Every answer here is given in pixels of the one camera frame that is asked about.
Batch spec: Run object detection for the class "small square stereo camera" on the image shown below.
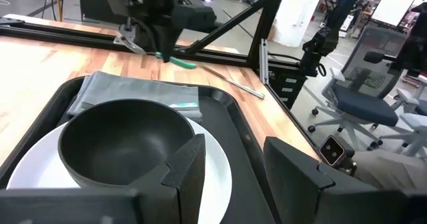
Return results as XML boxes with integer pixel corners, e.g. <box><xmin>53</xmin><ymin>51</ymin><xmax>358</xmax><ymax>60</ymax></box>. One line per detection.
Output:
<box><xmin>318</xmin><ymin>135</ymin><xmax>358</xmax><ymax>177</ymax></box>

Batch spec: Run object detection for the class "black aluminium frame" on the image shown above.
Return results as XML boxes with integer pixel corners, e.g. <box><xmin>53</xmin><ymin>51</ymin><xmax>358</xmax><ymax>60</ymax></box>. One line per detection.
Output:
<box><xmin>0</xmin><ymin>0</ymin><xmax>301</xmax><ymax>85</ymax></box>

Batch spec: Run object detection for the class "white round plate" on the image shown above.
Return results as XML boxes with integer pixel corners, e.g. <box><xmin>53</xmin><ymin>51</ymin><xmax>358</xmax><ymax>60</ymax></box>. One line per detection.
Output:
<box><xmin>6</xmin><ymin>117</ymin><xmax>234</xmax><ymax>224</ymax></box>

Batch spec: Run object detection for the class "spoon with green handle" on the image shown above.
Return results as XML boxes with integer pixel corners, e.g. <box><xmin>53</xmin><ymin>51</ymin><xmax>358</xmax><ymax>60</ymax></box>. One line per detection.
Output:
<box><xmin>113</xmin><ymin>25</ymin><xmax>198</xmax><ymax>71</ymax></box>

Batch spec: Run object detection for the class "grey office chair blue seat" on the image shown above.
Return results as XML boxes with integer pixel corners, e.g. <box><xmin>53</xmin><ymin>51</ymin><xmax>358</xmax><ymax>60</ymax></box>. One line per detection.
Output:
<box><xmin>306</xmin><ymin>24</ymin><xmax>412</xmax><ymax>151</ymax></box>

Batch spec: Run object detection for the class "black side desk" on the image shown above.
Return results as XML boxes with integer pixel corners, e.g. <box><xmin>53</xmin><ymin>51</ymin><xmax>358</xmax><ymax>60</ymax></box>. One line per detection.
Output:
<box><xmin>77</xmin><ymin>0</ymin><xmax>111</xmax><ymax>23</ymax></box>

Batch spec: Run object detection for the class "white pillar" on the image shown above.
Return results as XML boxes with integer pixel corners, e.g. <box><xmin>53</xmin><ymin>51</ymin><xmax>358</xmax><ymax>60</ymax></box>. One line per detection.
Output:
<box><xmin>269</xmin><ymin>0</ymin><xmax>327</xmax><ymax>48</ymax></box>

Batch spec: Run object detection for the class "light grey office chair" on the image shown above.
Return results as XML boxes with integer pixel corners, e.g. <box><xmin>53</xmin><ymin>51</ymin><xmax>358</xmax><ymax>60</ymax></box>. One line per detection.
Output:
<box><xmin>378</xmin><ymin>73</ymin><xmax>427</xmax><ymax>160</ymax></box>

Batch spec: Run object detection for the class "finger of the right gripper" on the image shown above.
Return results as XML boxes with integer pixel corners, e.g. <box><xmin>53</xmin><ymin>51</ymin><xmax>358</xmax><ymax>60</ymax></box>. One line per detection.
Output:
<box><xmin>133</xmin><ymin>25</ymin><xmax>157</xmax><ymax>53</ymax></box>
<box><xmin>155</xmin><ymin>25</ymin><xmax>183</xmax><ymax>64</ymax></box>

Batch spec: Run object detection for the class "black serving tray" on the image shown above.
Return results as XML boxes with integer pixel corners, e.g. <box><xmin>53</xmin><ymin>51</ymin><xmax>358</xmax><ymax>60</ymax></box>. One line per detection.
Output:
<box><xmin>0</xmin><ymin>75</ymin><xmax>284</xmax><ymax>224</ymax></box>

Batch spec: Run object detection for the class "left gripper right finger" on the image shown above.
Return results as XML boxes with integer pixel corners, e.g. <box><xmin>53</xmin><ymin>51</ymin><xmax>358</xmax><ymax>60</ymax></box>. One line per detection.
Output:
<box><xmin>263</xmin><ymin>136</ymin><xmax>406</xmax><ymax>224</ymax></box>

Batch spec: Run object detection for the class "silver aluminium bar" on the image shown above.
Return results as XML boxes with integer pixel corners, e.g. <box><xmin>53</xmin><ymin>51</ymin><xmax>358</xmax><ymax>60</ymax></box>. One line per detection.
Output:
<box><xmin>259</xmin><ymin>38</ymin><xmax>270</xmax><ymax>85</ymax></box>

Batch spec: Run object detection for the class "grey cloth napkin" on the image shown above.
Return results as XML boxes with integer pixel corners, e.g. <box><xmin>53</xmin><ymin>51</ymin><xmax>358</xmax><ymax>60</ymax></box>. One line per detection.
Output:
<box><xmin>65</xmin><ymin>70</ymin><xmax>203</xmax><ymax>124</ymax></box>

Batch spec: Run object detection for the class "black bowl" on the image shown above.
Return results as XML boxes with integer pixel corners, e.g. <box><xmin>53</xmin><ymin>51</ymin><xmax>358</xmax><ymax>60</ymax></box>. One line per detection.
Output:
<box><xmin>57</xmin><ymin>98</ymin><xmax>196</xmax><ymax>189</ymax></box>

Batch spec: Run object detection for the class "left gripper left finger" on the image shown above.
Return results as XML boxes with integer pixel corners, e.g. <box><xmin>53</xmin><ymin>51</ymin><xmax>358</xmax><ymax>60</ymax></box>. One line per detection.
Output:
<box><xmin>128</xmin><ymin>133</ymin><xmax>207</xmax><ymax>224</ymax></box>

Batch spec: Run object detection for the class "fork with teal striped handle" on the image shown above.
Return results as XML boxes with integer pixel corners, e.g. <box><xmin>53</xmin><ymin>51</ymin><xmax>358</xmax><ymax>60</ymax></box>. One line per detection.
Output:
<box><xmin>167</xmin><ymin>101</ymin><xmax>200</xmax><ymax>111</ymax></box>

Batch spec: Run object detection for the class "knife with teal striped handle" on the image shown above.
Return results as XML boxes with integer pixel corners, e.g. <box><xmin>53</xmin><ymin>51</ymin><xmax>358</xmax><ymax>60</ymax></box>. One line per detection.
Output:
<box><xmin>199</xmin><ymin>63</ymin><xmax>267</xmax><ymax>100</ymax></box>

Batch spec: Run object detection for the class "black labelled drawer cabinet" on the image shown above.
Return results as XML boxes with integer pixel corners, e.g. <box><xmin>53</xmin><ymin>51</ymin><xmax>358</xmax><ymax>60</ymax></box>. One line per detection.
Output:
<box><xmin>268</xmin><ymin>69</ymin><xmax>307</xmax><ymax>111</ymax></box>

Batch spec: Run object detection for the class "whiteboard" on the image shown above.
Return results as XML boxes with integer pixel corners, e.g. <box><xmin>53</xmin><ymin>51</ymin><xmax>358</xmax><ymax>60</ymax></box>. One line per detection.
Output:
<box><xmin>370</xmin><ymin>0</ymin><xmax>418</xmax><ymax>27</ymax></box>

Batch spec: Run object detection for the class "yellow cable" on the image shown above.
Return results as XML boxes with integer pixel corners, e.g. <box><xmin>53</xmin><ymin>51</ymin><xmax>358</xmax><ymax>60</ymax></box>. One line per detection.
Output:
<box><xmin>54</xmin><ymin>0</ymin><xmax>64</xmax><ymax>22</ymax></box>

